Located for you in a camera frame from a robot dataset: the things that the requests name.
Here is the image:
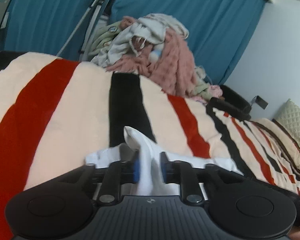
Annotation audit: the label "white polo shirt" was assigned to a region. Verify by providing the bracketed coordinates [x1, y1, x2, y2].
[85, 126, 242, 196]

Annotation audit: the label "small pink clothes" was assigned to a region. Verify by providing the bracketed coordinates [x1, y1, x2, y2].
[207, 85, 223, 98]

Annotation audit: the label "black armchair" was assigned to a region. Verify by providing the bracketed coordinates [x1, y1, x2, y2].
[207, 85, 251, 121]

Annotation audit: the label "striped fleece blanket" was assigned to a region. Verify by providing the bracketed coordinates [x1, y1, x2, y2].
[0, 51, 300, 239]

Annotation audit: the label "pink fluffy blanket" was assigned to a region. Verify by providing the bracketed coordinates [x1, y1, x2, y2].
[106, 28, 197, 97]

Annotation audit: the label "beige quilted headboard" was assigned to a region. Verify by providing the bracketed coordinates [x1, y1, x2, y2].
[274, 99, 300, 146]

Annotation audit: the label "green patterned blanket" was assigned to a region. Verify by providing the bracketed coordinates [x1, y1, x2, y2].
[88, 21, 122, 56]

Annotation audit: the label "cream hooded garment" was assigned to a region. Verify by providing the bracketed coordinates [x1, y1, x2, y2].
[88, 13, 189, 68]

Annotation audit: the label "right blue curtain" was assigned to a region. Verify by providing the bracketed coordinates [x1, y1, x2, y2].
[110, 0, 267, 85]

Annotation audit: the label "blue curtain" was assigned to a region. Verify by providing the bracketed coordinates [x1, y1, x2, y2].
[0, 0, 93, 61]
[110, 0, 267, 85]

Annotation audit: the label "garment steamer stand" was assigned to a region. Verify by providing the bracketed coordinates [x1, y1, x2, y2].
[57, 0, 104, 59]

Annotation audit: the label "left blue curtain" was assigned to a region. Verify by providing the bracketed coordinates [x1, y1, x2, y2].
[0, 0, 93, 61]

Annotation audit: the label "black wall socket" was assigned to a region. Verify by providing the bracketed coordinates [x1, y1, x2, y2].
[255, 95, 268, 109]

